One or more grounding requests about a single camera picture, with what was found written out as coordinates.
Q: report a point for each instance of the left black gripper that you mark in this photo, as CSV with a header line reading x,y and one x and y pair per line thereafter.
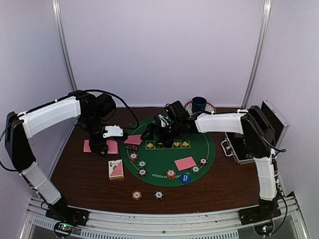
x,y
95,145

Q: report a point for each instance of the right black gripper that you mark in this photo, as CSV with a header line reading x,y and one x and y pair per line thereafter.
x,y
168,143

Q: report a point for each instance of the dealt red card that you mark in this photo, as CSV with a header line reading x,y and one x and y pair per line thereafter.
x,y
134,139
86,146
185,163

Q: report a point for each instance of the black red triangular dealer button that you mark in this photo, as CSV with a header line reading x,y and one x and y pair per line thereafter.
x,y
131,147

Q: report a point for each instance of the orange chips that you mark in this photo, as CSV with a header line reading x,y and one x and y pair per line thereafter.
x,y
170,174
133,157

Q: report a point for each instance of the green chips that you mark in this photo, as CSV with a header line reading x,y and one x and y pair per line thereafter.
x,y
195,169
142,164

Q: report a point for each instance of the dark chips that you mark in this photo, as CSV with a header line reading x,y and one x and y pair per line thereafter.
x,y
142,173
203,162

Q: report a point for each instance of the blue small blind button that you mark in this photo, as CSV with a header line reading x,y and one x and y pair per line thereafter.
x,y
185,178

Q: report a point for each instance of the dark red poker chip stack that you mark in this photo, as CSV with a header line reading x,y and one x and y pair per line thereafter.
x,y
159,194

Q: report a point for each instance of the orange poker chip stack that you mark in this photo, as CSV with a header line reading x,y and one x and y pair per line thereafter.
x,y
136,195

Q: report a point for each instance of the red backed card deck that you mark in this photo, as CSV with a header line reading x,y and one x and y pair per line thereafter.
x,y
112,147

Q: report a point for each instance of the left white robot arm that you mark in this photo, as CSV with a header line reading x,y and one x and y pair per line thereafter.
x,y
20,128

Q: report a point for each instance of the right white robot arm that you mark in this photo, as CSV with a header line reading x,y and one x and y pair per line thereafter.
x,y
259,136

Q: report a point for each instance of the patterned ceramic saucer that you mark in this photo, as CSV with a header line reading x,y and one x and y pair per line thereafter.
x,y
209,110

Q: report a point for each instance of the round green poker mat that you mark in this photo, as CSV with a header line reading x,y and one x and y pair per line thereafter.
x,y
159,160

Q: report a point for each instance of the dark blue mug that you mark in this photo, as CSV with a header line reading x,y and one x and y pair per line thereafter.
x,y
199,103

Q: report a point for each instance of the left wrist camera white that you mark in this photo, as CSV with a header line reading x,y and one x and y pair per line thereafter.
x,y
112,131

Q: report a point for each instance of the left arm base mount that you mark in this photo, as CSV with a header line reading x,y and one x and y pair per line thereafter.
x,y
73,216

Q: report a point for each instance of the front aluminium rail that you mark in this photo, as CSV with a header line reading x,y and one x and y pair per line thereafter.
x,y
224,224

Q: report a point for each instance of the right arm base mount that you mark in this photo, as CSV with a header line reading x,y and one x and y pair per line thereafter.
x,y
254,215

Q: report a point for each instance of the left aluminium frame post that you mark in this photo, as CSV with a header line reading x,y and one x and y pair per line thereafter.
x,y
63,44

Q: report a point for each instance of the aluminium frame post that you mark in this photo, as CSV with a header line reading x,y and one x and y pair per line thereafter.
x,y
264,25
63,44

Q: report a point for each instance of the right aluminium frame post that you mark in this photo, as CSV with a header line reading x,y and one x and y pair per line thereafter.
x,y
264,25

